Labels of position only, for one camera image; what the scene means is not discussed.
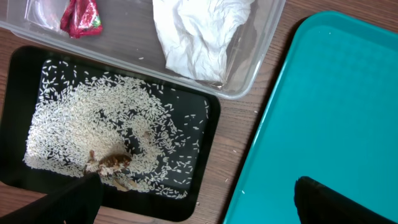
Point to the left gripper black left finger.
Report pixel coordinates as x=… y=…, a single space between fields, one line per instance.
x=77 y=202

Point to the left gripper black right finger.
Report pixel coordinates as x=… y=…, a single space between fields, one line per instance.
x=319 y=204

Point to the black waste tray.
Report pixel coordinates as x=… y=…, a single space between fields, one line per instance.
x=24 y=78

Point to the clear plastic waste bin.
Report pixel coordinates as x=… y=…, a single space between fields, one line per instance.
x=129 y=40

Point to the brown food scrap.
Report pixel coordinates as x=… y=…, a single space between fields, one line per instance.
x=108 y=166

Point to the spilled rice pile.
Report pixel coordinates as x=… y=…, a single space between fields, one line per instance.
x=112 y=114

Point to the teal plastic tray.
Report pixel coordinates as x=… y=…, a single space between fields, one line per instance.
x=332 y=116

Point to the red snack wrapper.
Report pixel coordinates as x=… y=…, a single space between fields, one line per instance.
x=81 y=18

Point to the crumpled white tissue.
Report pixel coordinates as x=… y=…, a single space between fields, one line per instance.
x=195 y=34

